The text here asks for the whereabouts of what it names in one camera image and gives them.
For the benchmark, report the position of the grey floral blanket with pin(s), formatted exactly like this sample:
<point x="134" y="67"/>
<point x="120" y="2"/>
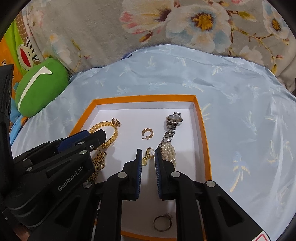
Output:
<point x="87" y="34"/>

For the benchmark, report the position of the gold hoop earring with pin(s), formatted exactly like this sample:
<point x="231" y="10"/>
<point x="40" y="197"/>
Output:
<point x="147" y="134"/>

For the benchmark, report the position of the orange shallow box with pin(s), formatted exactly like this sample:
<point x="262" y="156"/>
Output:
<point x="142" y="127"/>

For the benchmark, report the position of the silver link watch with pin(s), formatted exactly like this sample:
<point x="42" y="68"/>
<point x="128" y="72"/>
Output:
<point x="172" y="122"/>

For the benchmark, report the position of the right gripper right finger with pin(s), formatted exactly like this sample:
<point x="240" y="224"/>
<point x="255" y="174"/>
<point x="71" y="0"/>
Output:
<point x="204" y="211"/>

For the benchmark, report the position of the light blue palm-print sheet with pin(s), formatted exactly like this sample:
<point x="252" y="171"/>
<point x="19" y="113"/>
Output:
<point x="248" y="115"/>

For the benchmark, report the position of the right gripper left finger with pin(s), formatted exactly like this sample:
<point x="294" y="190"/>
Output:
<point x="94" y="213"/>

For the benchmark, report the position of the green plush cushion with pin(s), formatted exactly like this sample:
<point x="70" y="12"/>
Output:
<point x="39" y="86"/>

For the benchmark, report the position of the colourful cartoon monkey bedsheet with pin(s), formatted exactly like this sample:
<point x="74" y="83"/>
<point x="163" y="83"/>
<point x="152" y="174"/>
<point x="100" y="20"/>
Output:
<point x="17" y="49"/>

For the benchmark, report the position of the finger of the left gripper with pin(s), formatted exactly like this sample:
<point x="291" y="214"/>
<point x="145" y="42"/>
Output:
<point x="49" y="149"/>
<point x="62" y="163"/>

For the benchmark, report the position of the gold braided bangle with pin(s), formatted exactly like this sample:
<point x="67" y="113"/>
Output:
<point x="111" y="132"/>

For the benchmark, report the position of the gold drop earring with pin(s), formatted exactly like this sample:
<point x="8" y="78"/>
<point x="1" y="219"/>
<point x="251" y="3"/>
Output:
<point x="149" y="155"/>

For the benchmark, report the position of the gold link watch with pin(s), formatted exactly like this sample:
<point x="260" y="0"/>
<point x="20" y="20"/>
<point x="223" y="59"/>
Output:
<point x="99" y="164"/>

